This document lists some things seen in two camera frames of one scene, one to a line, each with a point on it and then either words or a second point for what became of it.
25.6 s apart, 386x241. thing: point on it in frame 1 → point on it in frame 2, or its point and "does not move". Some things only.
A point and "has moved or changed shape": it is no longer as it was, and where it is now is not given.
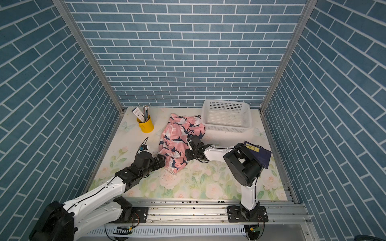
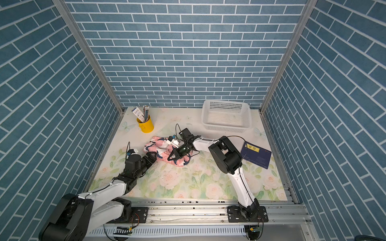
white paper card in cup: [139, 114] does not move
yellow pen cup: [146, 127] does not move
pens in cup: [146, 109] does not move
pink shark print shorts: [173, 143] has moved or changed shape
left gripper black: [157, 165] → [148, 162]
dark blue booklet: [262, 155] does not move
